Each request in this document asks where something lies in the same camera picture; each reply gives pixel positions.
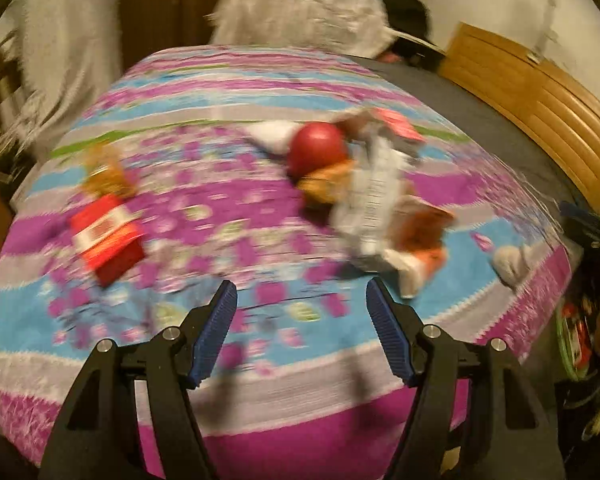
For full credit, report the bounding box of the red white medicine box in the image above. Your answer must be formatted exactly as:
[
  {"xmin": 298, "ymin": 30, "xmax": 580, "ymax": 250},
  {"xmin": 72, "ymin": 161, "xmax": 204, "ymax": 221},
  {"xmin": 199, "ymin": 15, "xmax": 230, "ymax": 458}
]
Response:
[{"xmin": 70, "ymin": 195, "xmax": 146, "ymax": 288}]

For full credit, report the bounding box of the golden wrapper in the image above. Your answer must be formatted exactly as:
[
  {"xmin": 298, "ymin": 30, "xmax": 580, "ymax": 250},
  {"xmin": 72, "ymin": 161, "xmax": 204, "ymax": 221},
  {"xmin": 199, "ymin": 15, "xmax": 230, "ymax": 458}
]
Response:
[{"xmin": 82, "ymin": 143, "xmax": 136, "ymax": 200}]

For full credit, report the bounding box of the small white crumpled tissue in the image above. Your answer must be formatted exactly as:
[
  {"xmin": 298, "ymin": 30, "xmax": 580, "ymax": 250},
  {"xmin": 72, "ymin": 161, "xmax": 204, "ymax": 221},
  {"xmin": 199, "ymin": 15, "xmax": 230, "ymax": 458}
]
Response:
[{"xmin": 491, "ymin": 245, "xmax": 531, "ymax": 288}]

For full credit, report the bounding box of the dark grey bed sheet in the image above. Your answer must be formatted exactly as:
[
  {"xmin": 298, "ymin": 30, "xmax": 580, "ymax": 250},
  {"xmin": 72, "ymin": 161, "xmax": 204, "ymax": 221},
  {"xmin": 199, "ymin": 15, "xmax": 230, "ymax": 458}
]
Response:
[{"xmin": 354, "ymin": 55, "xmax": 589, "ymax": 212}]

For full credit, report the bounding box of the white crumpled paper wrapper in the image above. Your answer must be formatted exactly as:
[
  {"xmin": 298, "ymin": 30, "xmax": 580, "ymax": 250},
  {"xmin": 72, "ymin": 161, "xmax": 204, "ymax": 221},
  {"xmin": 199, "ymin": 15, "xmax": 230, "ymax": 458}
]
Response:
[{"xmin": 329, "ymin": 133, "xmax": 424, "ymax": 273}]

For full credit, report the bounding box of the orange brown snack wrapper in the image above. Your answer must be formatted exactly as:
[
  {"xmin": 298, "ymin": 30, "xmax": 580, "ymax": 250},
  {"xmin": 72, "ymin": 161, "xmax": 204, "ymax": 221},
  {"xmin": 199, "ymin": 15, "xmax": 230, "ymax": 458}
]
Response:
[{"xmin": 297, "ymin": 159, "xmax": 356, "ymax": 208}]

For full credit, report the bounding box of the wooden headboard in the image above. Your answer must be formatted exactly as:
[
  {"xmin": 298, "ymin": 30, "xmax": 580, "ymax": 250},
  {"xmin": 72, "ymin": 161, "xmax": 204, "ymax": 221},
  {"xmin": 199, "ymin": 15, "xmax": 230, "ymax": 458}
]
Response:
[{"xmin": 438, "ymin": 23, "xmax": 600, "ymax": 212}]

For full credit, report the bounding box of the pink small box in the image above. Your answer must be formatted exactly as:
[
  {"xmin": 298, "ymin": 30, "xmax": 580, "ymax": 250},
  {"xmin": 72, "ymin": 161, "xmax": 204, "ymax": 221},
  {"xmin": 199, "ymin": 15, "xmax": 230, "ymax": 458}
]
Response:
[{"xmin": 372, "ymin": 107, "xmax": 425, "ymax": 143}]

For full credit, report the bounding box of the colourful striped bed blanket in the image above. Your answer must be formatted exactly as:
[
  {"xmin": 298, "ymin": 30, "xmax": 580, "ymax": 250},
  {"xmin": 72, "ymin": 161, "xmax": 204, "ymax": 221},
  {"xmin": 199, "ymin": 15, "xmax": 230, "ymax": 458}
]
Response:
[{"xmin": 0, "ymin": 47, "xmax": 571, "ymax": 479}]

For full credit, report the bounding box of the red round ball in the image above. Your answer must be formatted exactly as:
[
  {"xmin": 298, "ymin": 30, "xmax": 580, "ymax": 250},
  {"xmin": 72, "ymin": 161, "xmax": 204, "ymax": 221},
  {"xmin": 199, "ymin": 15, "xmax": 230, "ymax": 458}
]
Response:
[{"xmin": 287, "ymin": 122, "xmax": 348, "ymax": 180}]

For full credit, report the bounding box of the striped grey cloth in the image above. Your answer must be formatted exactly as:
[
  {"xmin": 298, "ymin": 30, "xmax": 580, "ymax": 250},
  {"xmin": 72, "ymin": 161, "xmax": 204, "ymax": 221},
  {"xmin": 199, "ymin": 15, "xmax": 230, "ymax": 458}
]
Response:
[{"xmin": 0, "ymin": 0, "xmax": 122, "ymax": 162}]

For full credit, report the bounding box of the black clothing pile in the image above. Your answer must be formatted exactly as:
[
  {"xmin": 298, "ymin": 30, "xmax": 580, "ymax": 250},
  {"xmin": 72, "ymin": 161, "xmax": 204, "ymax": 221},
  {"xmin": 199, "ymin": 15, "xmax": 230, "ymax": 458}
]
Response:
[{"xmin": 375, "ymin": 0, "xmax": 444, "ymax": 72}]

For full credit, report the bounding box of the silver satin pillow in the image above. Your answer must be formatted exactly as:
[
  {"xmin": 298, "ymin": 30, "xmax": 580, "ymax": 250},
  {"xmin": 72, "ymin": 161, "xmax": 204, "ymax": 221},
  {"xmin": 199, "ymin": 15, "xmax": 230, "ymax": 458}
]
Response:
[{"xmin": 206, "ymin": 0, "xmax": 401, "ymax": 60}]

